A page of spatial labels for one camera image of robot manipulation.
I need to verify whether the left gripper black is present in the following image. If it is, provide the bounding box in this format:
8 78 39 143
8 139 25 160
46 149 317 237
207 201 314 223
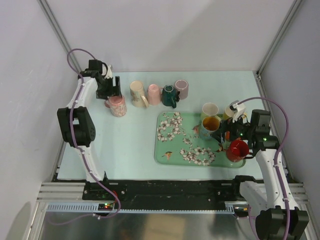
96 76 122 101

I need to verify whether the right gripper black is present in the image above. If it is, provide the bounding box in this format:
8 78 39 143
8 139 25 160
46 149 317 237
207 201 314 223
210 111 255 144

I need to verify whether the red mug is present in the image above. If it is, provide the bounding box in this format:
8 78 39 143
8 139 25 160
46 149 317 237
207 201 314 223
226 139 254 163

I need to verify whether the yellow mug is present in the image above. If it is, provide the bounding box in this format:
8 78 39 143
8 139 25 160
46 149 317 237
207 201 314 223
222 106 234 120

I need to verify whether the cream floral mug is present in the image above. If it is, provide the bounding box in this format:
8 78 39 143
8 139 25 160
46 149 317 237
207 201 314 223
129 80 150 108

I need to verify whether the blue floral mug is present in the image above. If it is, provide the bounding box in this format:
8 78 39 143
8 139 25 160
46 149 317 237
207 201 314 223
199 116 221 140

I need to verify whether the light green mug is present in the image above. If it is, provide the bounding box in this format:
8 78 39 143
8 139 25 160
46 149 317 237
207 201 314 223
200 102 219 120

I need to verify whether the orange mug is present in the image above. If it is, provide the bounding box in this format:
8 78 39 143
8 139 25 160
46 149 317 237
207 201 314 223
225 131 230 141

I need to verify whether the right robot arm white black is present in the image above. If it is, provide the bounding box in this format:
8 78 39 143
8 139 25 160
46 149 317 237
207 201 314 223
211 109 309 240

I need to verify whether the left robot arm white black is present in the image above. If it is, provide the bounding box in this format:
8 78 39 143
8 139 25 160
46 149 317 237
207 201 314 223
57 59 122 183

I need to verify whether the light pink mug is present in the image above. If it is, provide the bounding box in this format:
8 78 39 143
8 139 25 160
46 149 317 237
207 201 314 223
147 84 161 106

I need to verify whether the dark green mug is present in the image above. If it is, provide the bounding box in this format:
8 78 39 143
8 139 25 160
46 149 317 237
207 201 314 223
161 85 180 109

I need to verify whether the mauve mug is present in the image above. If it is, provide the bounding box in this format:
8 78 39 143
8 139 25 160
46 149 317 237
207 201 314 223
174 79 189 100

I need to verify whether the green floral tray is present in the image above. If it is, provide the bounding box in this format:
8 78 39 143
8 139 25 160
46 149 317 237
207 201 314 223
154 111 246 169

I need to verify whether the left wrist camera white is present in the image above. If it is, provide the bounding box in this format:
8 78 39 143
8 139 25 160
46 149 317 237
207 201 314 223
104 64 113 79

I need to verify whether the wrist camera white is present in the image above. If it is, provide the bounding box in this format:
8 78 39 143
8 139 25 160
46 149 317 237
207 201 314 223
104 64 113 79
228 100 246 123

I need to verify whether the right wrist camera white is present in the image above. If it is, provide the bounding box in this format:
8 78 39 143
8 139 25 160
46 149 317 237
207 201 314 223
228 100 246 123

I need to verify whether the grey cable duct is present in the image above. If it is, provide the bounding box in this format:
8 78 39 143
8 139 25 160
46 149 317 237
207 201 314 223
46 202 249 214

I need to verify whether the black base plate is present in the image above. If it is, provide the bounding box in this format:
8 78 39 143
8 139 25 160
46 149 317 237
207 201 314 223
82 175 254 210

